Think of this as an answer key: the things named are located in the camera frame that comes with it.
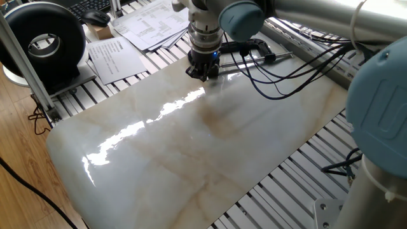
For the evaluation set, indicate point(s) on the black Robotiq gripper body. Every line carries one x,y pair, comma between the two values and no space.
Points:
203,58

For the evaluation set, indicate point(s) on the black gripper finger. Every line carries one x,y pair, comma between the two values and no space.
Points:
211,73
194,72

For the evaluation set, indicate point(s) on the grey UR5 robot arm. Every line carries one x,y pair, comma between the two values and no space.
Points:
378,105

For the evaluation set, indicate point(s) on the black C-clamp with steel screw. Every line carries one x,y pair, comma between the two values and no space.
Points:
241,44

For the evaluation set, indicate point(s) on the stack of printed papers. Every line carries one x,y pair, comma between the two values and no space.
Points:
149,25

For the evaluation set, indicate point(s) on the single white paper sheet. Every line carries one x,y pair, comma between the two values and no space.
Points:
116,60

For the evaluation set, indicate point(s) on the small cardboard box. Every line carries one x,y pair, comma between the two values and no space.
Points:
100,31

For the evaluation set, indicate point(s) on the black computer mouse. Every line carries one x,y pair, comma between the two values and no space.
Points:
95,17

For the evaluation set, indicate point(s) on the black computer keyboard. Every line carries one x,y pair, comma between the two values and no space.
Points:
89,5

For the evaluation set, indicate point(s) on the short metal post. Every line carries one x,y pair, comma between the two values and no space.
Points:
116,8

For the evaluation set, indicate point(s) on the grey aluminium profile rail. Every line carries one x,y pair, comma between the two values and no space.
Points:
334,79

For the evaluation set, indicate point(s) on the aluminium frame bar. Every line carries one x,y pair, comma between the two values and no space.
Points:
25,66

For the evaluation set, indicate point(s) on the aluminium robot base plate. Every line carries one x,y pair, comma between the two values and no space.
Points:
329,216

